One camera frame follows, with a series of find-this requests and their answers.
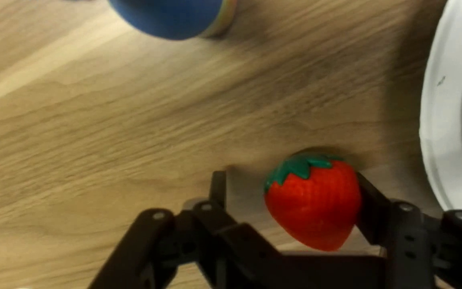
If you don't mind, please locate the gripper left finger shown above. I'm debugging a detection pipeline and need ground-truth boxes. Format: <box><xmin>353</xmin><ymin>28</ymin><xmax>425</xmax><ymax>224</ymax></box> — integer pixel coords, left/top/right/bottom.
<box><xmin>88</xmin><ymin>170</ymin><xmax>284</xmax><ymax>289</ymax></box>

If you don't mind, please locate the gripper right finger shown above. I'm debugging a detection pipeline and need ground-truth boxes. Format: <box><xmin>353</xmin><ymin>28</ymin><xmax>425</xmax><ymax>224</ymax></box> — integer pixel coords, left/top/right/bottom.
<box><xmin>355</xmin><ymin>172</ymin><xmax>462</xmax><ymax>289</ymax></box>

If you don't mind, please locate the white plate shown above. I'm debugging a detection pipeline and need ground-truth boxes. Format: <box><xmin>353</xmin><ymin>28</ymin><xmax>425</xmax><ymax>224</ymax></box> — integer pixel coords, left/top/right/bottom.
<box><xmin>419</xmin><ymin>0</ymin><xmax>462</xmax><ymax>216</ymax></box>

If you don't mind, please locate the red toy strawberry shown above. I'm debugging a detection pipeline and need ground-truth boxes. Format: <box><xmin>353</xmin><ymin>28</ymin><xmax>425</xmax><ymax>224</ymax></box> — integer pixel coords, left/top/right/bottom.
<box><xmin>264</xmin><ymin>154</ymin><xmax>363</xmax><ymax>252</ymax></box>

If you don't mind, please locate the blue ball with rainbow stripe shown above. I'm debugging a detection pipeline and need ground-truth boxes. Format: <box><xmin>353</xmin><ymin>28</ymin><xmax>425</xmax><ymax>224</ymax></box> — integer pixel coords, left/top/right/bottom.
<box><xmin>108</xmin><ymin>0</ymin><xmax>238</xmax><ymax>41</ymax></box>

